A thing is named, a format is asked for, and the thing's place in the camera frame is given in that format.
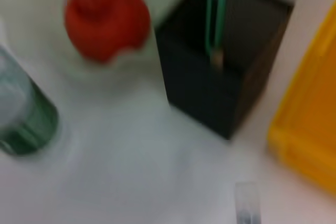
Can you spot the green utility knife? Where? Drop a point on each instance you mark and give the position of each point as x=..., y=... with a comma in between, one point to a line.
x=215, y=11

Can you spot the red-orange fruit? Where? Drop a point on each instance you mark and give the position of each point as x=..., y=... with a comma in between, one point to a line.
x=105, y=19

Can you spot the clear water bottle green label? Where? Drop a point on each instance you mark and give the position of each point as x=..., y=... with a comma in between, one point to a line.
x=23, y=113

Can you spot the black mesh pen holder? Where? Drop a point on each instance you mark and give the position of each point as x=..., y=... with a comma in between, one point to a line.
x=223, y=77

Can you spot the silver pen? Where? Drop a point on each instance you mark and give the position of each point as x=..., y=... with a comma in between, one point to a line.
x=248, y=203

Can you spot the green wavy glass fruit bowl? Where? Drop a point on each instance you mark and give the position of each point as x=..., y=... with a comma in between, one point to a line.
x=39, y=24

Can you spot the yellow plastic bin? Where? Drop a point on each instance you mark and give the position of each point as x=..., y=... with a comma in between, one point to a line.
x=307, y=129

